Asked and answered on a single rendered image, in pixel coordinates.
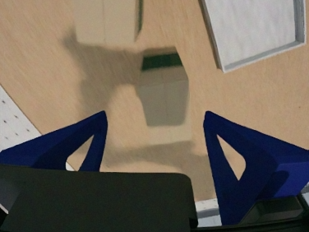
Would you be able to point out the tan box with dark green band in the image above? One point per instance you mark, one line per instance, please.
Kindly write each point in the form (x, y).
(166, 97)
(109, 23)

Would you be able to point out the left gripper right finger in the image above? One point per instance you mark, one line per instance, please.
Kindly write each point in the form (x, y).
(274, 168)

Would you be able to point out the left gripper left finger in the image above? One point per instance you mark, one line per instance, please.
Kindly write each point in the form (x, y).
(51, 150)

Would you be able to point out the white shallow rectangular tray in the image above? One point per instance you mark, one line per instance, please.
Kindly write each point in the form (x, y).
(249, 31)

